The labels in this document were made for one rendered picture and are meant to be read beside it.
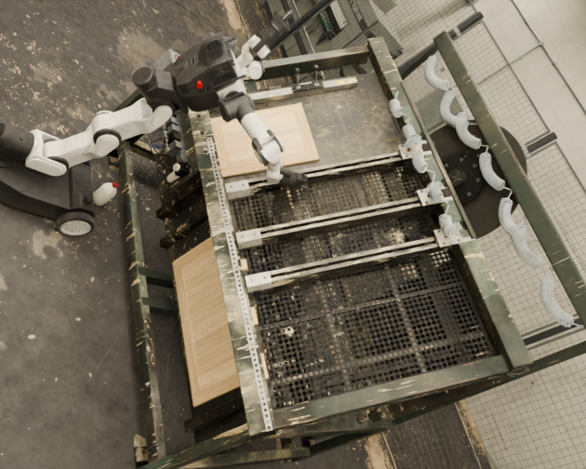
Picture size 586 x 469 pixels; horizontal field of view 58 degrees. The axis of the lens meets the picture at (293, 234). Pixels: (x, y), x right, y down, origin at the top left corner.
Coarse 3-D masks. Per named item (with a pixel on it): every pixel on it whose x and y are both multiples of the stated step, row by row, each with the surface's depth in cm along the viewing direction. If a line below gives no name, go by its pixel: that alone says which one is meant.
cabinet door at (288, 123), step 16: (256, 112) 321; (272, 112) 321; (288, 112) 321; (224, 128) 314; (240, 128) 315; (272, 128) 315; (288, 128) 315; (304, 128) 315; (224, 144) 308; (240, 144) 309; (288, 144) 309; (304, 144) 309; (224, 160) 303; (240, 160) 303; (256, 160) 303; (288, 160) 303; (304, 160) 304; (224, 176) 297
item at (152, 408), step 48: (144, 144) 375; (192, 192) 329; (192, 240) 326; (144, 288) 310; (144, 336) 293; (144, 384) 283; (288, 384) 387; (240, 432) 236; (288, 432) 254; (336, 432) 289
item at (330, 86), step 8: (336, 80) 332; (344, 80) 332; (288, 88) 328; (320, 88) 329; (328, 88) 330; (336, 88) 332; (344, 88) 334; (256, 96) 324; (264, 96) 324; (272, 96) 324; (280, 96) 326; (288, 96) 328; (296, 96) 329
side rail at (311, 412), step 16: (448, 368) 243; (464, 368) 243; (480, 368) 243; (496, 368) 244; (384, 384) 239; (400, 384) 239; (416, 384) 239; (432, 384) 240; (448, 384) 240; (464, 384) 250; (320, 400) 235; (336, 400) 235; (352, 400) 236; (368, 400) 236; (384, 400) 236; (400, 400) 246; (288, 416) 232; (304, 416) 232; (320, 416) 232; (336, 416) 242
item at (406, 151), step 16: (400, 144) 299; (416, 144) 299; (352, 160) 298; (368, 160) 298; (384, 160) 298; (400, 160) 299; (320, 176) 293; (336, 176) 297; (240, 192) 288; (256, 192) 292
